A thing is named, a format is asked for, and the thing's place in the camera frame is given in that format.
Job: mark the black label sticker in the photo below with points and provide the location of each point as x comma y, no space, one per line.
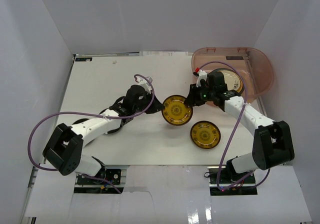
83,59

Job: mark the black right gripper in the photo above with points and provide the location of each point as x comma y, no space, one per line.
192,99

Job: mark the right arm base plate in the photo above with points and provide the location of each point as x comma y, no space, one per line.
246,187

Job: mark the pink translucent plastic bin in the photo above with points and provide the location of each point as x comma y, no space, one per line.
252,66

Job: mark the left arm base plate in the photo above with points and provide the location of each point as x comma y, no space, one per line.
106,182

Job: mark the cream ceramic plate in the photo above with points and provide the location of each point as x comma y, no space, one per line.
232,79

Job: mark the yellow patterned plate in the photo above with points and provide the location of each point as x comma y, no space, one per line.
205,135
175,112

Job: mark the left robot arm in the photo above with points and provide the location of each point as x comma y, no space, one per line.
64,148

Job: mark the black plate left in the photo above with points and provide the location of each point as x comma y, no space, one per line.
80,121

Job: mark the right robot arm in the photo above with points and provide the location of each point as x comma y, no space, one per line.
272,140

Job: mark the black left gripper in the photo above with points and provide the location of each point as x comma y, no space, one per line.
150,104

